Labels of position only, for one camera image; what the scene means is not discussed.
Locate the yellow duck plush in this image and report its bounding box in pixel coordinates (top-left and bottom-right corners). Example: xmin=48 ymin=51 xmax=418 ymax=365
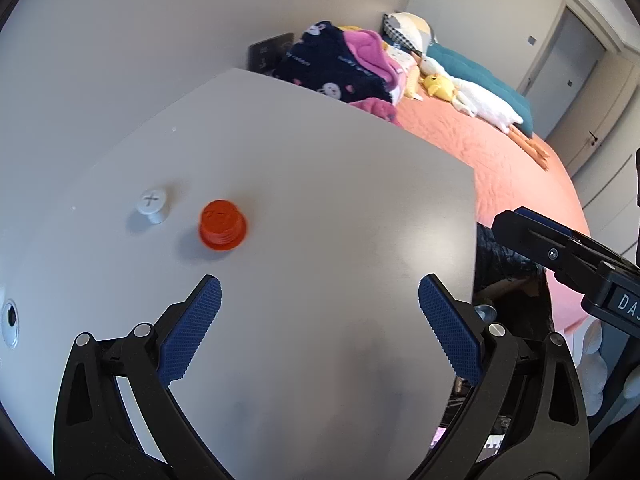
xmin=422 ymin=74 xmax=456 ymax=101

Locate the patchwork pillow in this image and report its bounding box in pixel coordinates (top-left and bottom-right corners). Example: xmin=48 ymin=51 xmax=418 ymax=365
xmin=382 ymin=12 xmax=436 ymax=53

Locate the black wall socket panel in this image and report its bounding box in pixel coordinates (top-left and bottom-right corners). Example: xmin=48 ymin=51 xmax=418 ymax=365
xmin=248 ymin=32 xmax=295 ymax=75

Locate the white goose plush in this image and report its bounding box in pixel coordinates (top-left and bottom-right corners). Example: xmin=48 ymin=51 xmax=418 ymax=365
xmin=417 ymin=55 xmax=551 ymax=170

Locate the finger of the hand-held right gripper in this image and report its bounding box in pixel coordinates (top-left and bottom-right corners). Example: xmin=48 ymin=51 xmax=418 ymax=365
xmin=491 ymin=209 xmax=608 ymax=288
xmin=515 ymin=206 xmax=632 ymax=267

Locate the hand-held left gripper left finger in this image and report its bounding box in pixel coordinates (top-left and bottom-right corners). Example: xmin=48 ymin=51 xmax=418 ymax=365
xmin=52 ymin=274 xmax=236 ymax=480

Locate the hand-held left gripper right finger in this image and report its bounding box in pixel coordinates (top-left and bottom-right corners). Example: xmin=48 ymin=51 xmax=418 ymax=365
xmin=417 ymin=273 xmax=591 ymax=480

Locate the white ribbed mat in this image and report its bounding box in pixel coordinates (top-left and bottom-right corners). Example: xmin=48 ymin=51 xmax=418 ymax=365
xmin=479 ymin=434 xmax=507 ymax=467

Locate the grey room door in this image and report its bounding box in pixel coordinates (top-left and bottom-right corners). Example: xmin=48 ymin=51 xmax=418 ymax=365
xmin=517 ymin=5 xmax=608 ymax=131

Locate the white table cable grommet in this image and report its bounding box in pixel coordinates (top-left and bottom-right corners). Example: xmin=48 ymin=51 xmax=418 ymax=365
xmin=0 ymin=299 xmax=21 ymax=348

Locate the small yellow pillow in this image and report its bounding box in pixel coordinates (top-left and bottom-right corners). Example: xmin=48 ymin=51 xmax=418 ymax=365
xmin=402 ymin=67 xmax=426 ymax=102

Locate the teal pillow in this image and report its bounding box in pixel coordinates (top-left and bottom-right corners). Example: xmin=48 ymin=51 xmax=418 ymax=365
xmin=427 ymin=42 xmax=533 ymax=136

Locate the navy and pink blanket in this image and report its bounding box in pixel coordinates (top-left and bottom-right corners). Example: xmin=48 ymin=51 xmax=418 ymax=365
xmin=277 ymin=21 xmax=407 ymax=127

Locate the white round cap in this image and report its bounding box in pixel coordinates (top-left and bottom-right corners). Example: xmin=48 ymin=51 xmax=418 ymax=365
xmin=135 ymin=189 xmax=170 ymax=224

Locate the bed with orange sheet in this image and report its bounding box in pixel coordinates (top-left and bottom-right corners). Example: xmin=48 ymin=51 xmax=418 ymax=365
xmin=395 ymin=95 xmax=591 ymax=331

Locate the orange threaded plastic cap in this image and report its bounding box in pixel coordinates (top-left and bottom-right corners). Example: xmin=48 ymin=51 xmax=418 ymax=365
xmin=198 ymin=200 xmax=249 ymax=252

